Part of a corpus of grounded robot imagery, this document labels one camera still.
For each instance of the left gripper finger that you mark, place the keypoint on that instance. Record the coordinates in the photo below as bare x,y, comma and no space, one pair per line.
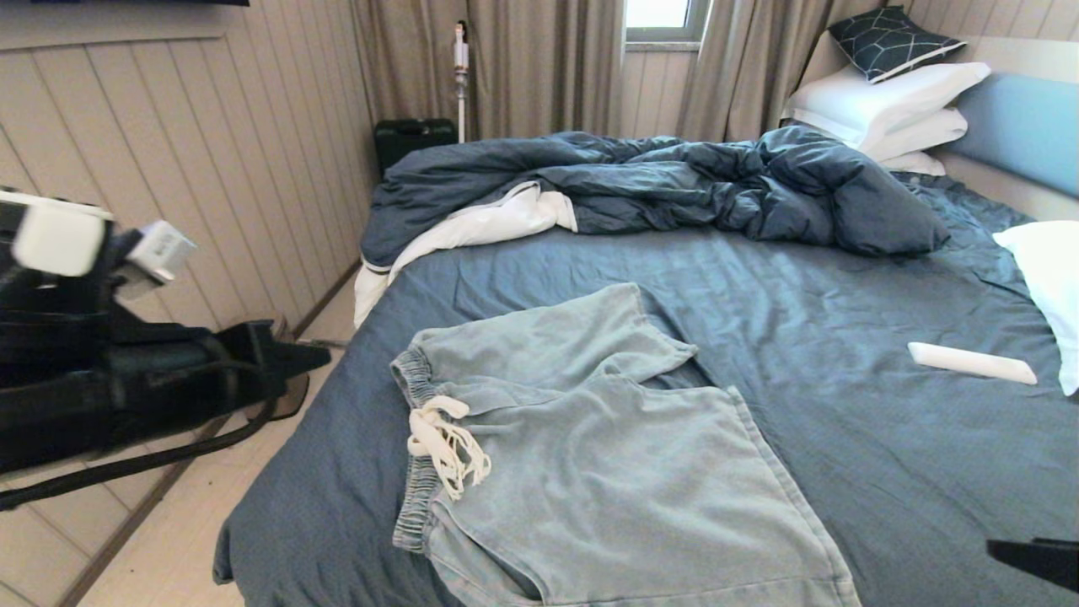
303,354
299,371

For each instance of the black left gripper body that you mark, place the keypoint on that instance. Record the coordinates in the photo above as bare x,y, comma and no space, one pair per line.
126,388

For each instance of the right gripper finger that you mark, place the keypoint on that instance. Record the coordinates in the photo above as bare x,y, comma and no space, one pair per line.
1058,573
1045,550

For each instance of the light blue denim shorts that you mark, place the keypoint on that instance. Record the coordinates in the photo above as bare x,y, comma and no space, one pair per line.
607,489

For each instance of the thin metal rod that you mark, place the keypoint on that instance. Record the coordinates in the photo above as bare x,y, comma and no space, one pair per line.
330,344

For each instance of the brown trash bin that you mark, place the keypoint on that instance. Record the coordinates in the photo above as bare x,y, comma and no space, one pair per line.
293,400

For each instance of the white remote control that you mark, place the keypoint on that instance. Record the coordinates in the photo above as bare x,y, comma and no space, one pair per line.
969,363

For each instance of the black hard case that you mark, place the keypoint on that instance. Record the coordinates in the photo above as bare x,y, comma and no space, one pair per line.
413,139

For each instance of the white pillow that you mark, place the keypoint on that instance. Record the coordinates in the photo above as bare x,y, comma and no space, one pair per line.
888,94
1054,287
921,133
917,164

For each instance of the blue bed sheet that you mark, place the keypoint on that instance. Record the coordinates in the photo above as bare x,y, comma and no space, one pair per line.
843,295

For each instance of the white stick vacuum cleaner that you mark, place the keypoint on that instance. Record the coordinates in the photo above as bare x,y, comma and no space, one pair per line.
461,57

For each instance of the beige curtain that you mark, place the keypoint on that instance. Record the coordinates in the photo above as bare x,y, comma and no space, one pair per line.
742,67
539,67

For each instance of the blue headboard cushion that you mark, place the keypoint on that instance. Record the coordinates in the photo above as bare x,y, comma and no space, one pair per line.
1022,125

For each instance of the dark blue crumpled duvet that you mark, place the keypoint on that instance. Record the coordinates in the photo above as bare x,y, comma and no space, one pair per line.
716,184

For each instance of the beige headboard panel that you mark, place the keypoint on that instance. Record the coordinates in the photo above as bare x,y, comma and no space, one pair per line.
1028,55

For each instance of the dark patterned cushion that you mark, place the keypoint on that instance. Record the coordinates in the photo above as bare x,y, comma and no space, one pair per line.
888,44

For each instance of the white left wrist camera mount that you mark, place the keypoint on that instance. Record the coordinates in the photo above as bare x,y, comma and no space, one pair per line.
59,240

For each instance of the window with grey frame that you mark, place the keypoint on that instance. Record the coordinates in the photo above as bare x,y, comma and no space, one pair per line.
662,15

